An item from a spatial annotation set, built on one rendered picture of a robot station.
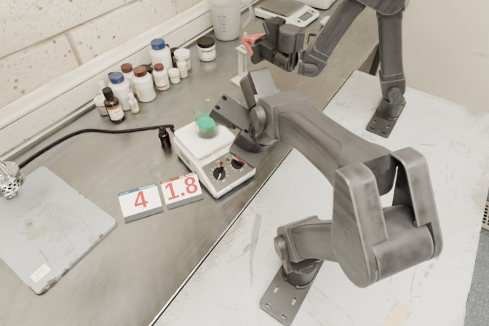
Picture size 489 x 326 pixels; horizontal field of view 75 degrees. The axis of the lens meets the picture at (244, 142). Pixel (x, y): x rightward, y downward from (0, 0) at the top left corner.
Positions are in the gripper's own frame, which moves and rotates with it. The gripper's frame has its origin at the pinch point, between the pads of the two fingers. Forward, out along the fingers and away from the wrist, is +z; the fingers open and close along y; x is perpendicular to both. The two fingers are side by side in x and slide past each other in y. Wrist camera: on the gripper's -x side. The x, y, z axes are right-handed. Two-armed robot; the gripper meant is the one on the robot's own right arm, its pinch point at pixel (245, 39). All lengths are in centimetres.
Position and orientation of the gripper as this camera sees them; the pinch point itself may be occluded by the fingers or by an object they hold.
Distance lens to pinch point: 107.6
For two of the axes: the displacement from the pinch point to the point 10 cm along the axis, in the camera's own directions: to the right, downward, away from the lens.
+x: 0.1, 7.0, 7.2
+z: -6.9, -5.2, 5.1
